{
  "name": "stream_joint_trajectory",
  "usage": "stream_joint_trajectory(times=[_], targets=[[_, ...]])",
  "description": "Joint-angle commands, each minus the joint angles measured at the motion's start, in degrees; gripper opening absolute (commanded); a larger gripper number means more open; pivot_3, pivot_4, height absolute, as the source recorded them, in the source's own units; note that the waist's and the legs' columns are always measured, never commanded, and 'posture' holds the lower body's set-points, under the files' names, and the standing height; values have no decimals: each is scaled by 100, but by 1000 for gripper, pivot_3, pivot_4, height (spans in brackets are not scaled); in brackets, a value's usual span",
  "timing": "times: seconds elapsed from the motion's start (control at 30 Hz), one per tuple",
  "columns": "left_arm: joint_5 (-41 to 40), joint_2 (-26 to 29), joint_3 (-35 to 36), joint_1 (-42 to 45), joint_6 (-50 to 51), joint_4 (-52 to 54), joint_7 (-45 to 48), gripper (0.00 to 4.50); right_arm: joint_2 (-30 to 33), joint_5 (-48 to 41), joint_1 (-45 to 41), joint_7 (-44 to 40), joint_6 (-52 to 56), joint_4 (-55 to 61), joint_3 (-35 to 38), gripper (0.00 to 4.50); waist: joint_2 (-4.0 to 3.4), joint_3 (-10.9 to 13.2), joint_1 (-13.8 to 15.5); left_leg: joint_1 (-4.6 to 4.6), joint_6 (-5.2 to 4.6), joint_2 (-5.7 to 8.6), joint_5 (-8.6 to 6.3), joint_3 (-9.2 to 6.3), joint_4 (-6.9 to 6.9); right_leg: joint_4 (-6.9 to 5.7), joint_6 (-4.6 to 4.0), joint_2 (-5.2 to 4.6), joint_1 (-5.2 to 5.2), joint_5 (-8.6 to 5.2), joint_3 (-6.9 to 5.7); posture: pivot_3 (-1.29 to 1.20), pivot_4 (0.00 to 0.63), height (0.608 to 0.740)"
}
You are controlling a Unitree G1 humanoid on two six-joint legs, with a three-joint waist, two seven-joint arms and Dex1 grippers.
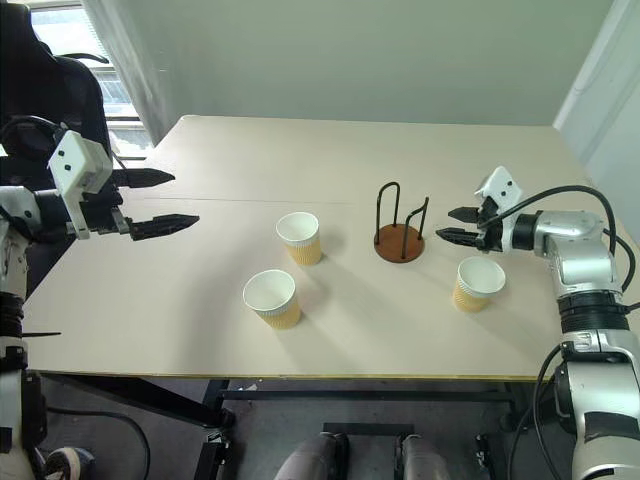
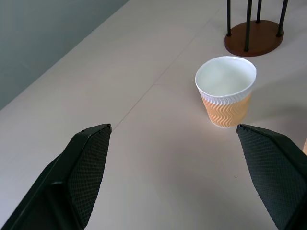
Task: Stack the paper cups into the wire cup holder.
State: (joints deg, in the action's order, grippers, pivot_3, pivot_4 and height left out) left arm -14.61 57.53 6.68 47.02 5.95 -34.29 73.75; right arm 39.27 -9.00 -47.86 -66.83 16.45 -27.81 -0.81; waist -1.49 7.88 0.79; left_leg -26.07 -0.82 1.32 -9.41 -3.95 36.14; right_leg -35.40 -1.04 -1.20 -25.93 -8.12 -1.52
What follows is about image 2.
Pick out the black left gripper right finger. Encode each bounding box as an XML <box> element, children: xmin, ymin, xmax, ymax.
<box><xmin>236</xmin><ymin>124</ymin><xmax>307</xmax><ymax>230</ymax></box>

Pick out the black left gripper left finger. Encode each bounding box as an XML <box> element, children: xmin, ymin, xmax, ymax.
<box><xmin>0</xmin><ymin>123</ymin><xmax>113</xmax><ymax>230</ymax></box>

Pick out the orange white ribbed paper cup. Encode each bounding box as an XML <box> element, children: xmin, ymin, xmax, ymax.
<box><xmin>194</xmin><ymin>56</ymin><xmax>257</xmax><ymax>129</ymax></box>

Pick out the brown wire cup holder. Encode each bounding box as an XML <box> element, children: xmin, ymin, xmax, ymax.
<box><xmin>224</xmin><ymin>0</ymin><xmax>289</xmax><ymax>58</ymax></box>

